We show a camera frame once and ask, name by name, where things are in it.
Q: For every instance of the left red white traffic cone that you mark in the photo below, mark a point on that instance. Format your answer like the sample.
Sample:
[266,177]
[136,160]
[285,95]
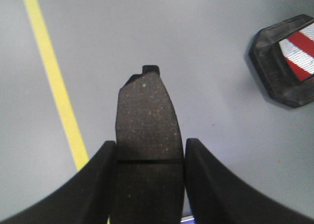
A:
[283,56]

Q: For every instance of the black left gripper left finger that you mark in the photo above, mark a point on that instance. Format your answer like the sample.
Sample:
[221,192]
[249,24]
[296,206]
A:
[87,198]

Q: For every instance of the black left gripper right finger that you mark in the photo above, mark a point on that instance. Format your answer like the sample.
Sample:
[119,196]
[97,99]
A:
[217,196]

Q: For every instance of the brake pad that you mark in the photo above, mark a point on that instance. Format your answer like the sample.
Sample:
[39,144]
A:
[150,180]

